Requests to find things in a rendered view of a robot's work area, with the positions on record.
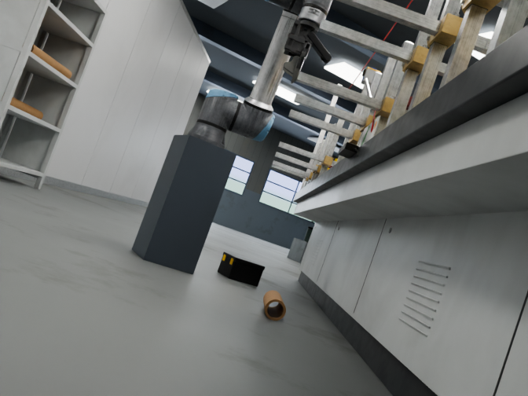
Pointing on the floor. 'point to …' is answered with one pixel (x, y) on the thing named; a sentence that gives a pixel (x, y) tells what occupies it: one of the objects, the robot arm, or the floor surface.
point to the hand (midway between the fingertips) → (295, 81)
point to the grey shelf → (42, 75)
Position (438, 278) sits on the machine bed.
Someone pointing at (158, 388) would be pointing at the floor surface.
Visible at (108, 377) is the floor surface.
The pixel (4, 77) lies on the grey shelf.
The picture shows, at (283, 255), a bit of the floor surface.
